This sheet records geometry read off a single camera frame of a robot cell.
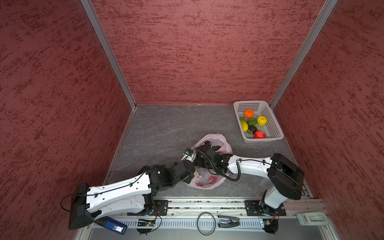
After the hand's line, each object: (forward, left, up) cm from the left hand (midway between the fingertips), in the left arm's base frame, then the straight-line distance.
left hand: (189, 170), depth 75 cm
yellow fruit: (+39, -50, -5) cm, 64 cm away
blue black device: (-22, +35, -9) cm, 43 cm away
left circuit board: (-21, +23, -15) cm, 34 cm away
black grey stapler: (-20, -19, -10) cm, 30 cm away
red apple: (+27, -45, -6) cm, 53 cm away
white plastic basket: (+32, -56, -6) cm, 65 cm away
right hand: (+6, -3, -7) cm, 10 cm away
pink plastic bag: (0, -8, -13) cm, 15 cm away
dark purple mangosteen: (+33, -43, -7) cm, 54 cm away
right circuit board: (-22, -40, -13) cm, 48 cm away
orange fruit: (+47, -43, -7) cm, 64 cm away
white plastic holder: (-19, -60, -10) cm, 64 cm away
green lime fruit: (+38, -43, -6) cm, 58 cm away
